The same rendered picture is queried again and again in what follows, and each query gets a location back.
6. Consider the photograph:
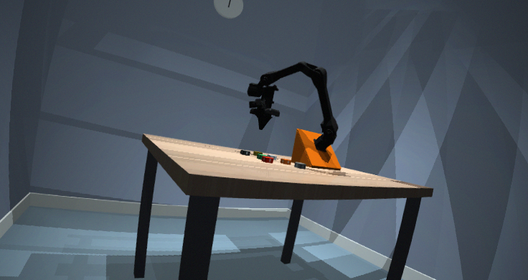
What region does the red block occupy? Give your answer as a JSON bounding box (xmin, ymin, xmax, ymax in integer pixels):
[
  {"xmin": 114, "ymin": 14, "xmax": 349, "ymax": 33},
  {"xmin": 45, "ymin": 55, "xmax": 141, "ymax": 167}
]
[{"xmin": 262, "ymin": 157, "xmax": 274, "ymax": 164}]

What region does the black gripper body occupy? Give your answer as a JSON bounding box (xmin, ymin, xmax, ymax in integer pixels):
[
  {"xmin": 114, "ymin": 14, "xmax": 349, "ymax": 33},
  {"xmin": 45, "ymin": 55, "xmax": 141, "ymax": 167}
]
[{"xmin": 250, "ymin": 97, "xmax": 280, "ymax": 117}]

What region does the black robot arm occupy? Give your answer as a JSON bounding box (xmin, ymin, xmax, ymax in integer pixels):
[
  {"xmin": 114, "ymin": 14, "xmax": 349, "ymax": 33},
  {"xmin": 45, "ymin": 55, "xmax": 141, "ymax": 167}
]
[{"xmin": 247, "ymin": 61, "xmax": 338, "ymax": 152}]

